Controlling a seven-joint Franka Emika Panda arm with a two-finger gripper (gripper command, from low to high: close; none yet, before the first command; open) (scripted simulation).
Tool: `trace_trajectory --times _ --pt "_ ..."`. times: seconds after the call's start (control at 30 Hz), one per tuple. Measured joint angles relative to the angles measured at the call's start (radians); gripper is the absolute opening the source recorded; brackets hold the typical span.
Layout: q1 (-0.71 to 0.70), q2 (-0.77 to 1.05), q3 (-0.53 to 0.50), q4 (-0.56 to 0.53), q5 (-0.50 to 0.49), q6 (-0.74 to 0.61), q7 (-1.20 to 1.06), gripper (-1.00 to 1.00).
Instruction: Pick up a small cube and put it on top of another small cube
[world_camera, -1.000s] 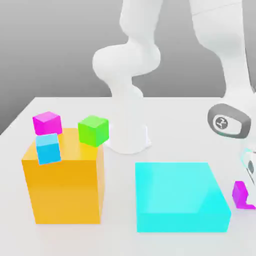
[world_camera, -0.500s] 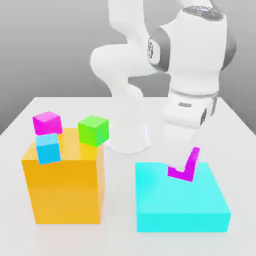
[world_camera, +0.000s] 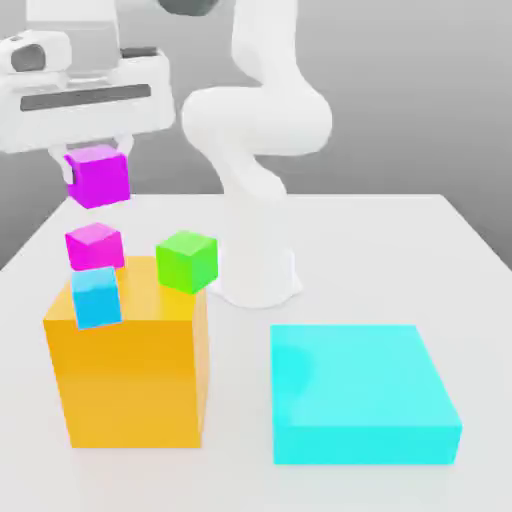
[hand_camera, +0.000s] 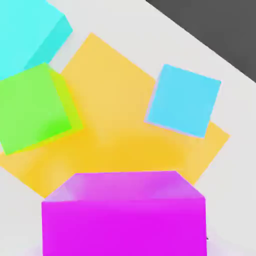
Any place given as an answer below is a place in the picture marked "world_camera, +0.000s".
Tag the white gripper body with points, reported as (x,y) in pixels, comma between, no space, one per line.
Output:
(86,120)

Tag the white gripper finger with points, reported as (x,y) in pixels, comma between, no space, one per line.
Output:
(63,166)
(123,145)

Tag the small magenta cube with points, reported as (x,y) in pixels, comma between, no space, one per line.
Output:
(100,176)
(95,246)

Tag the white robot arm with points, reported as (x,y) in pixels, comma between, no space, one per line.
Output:
(256,120)

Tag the small green cube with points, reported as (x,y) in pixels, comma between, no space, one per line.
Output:
(187,262)

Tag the small blue cube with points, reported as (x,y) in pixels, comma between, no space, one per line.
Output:
(96,298)

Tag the large orange box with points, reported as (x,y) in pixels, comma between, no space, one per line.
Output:
(132,368)

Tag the large cyan box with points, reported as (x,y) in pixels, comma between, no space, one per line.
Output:
(360,396)

